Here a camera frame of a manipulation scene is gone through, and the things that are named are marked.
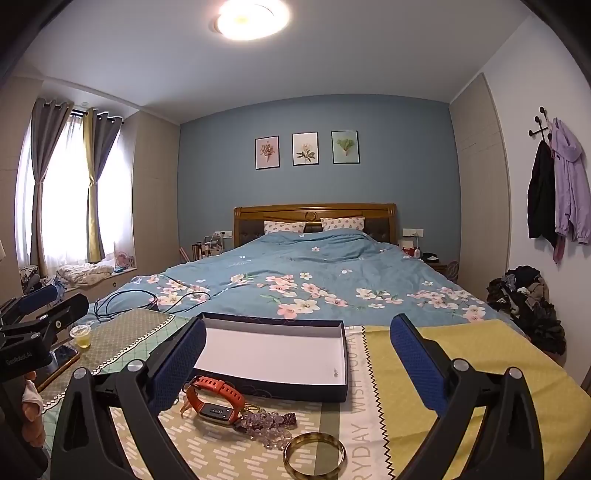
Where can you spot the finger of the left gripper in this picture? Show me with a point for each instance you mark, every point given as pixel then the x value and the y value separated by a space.
pixel 63 315
pixel 37 299

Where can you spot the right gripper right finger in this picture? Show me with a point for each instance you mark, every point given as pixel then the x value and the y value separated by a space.
pixel 508 444

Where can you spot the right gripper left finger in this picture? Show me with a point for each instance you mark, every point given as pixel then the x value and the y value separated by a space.
pixel 86 444

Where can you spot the orange smart watch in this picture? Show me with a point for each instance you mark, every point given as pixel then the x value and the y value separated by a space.
pixel 213 400

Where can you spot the tortoiseshell bangle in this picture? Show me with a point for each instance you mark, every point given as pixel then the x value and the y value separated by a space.
pixel 330 457

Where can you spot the left hand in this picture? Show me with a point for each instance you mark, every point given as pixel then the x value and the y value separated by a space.
pixel 33 429

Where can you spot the small plastic cup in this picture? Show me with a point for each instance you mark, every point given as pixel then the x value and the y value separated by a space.
pixel 81 335

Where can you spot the crumpled blanket on sill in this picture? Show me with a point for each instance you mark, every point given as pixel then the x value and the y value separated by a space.
pixel 84 275

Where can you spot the smartphone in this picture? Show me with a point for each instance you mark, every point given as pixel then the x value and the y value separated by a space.
pixel 61 358

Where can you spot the pile of dark clothes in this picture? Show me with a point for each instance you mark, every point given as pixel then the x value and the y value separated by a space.
pixel 523 294

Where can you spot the right grey yellow curtain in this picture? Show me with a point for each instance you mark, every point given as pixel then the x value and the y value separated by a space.
pixel 99 134

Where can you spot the left patterned pillow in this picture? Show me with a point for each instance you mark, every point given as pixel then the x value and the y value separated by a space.
pixel 277 226

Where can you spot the patterned pillow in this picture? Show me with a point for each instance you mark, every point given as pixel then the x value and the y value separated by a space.
pixel 277 226
pixel 351 223

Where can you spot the shallow navy box lid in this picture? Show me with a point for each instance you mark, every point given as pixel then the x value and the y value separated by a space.
pixel 296 360

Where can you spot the blue floral duvet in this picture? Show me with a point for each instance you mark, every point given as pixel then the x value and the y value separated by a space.
pixel 336 275

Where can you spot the pink flower picture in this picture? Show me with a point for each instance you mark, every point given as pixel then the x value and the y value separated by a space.
pixel 267 152

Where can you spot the lilac hanging jacket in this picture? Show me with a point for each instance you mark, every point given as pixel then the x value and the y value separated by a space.
pixel 572 190

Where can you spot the black hanging jacket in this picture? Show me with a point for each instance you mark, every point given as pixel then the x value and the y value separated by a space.
pixel 541 197

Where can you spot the wooden headboard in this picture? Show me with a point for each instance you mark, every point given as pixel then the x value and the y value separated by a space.
pixel 380 219

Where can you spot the right patterned pillow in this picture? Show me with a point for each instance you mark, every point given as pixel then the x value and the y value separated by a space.
pixel 351 223

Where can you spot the white flower picture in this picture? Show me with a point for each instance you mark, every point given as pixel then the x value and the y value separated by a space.
pixel 305 148

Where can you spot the green leaf picture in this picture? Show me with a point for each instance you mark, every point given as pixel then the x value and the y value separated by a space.
pixel 345 147

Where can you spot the round ceiling lamp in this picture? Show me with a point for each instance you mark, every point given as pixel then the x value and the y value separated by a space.
pixel 242 20

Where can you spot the white wall socket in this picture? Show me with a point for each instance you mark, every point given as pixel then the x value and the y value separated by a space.
pixel 413 232

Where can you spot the black wall coat hook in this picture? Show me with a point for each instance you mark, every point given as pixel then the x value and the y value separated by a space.
pixel 543 128

